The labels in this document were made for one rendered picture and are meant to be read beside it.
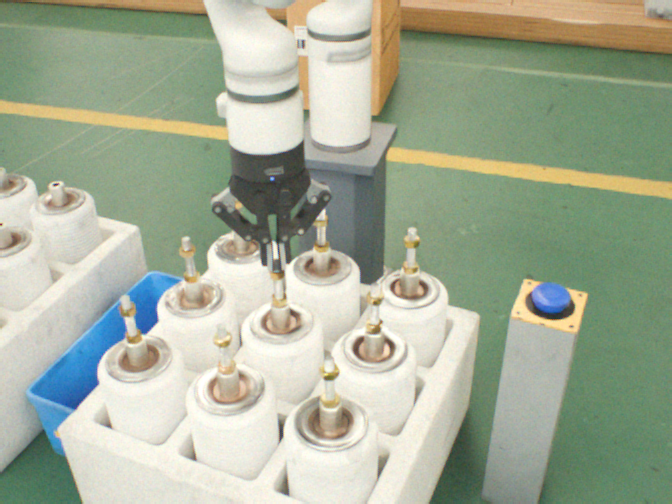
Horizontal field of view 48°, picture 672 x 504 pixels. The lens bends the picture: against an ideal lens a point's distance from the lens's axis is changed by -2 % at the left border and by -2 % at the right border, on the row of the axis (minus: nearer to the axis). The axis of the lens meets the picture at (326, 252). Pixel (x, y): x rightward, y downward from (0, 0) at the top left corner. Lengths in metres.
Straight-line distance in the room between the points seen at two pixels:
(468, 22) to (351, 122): 1.44
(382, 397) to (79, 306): 0.51
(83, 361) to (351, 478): 0.51
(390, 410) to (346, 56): 0.49
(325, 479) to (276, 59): 0.40
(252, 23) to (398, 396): 0.42
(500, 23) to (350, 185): 1.46
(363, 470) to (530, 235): 0.84
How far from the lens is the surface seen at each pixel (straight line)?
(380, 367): 0.83
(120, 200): 1.68
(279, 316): 0.88
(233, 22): 0.71
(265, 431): 0.82
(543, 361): 0.85
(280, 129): 0.72
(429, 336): 0.94
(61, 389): 1.13
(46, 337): 1.13
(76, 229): 1.17
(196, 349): 0.94
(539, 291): 0.83
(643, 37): 2.52
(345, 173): 1.13
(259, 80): 0.70
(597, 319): 1.35
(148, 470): 0.87
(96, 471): 0.95
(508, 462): 0.98
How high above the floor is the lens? 0.83
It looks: 35 degrees down
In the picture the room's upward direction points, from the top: 2 degrees counter-clockwise
